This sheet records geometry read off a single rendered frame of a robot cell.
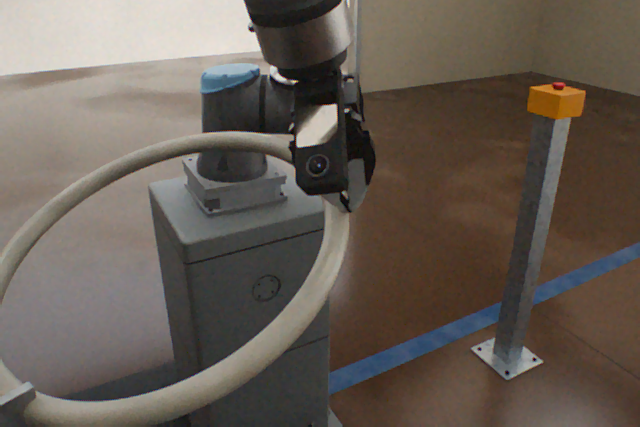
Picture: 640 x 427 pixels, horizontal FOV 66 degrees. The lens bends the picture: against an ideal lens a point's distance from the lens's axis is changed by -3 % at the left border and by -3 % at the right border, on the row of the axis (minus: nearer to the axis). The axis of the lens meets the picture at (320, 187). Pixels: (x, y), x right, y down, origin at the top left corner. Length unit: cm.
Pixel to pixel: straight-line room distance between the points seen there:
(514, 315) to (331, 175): 166
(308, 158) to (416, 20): 608
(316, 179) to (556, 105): 130
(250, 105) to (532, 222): 106
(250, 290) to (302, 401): 48
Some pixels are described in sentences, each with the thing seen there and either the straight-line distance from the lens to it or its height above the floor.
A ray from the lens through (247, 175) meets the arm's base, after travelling 131.
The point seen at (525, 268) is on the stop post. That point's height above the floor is 45.
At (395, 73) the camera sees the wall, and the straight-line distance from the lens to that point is 644.
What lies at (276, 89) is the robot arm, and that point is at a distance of 124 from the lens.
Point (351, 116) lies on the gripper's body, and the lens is 52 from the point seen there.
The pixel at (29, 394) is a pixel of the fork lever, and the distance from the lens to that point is 59.
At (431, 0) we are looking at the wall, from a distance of 664.
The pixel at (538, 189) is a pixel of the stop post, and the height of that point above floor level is 75.
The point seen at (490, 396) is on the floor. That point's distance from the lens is 207.
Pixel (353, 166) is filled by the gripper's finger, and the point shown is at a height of 123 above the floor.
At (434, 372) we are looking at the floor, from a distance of 211.
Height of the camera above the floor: 143
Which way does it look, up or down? 24 degrees down
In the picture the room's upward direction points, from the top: straight up
